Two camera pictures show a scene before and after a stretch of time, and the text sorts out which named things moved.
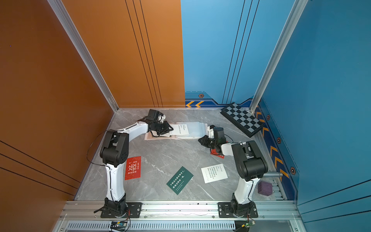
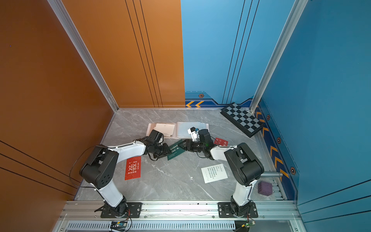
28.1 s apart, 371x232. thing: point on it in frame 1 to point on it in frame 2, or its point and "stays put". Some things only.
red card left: [133, 168] stays put
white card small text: [214, 173] stays put
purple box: [265, 188] stays put
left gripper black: [167, 129] to [165, 146]
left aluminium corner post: [77, 40] stays put
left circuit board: [121, 225] stays put
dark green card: [179, 180] to [174, 150]
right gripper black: [204, 143] to [188, 141]
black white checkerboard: [243, 118] stays put
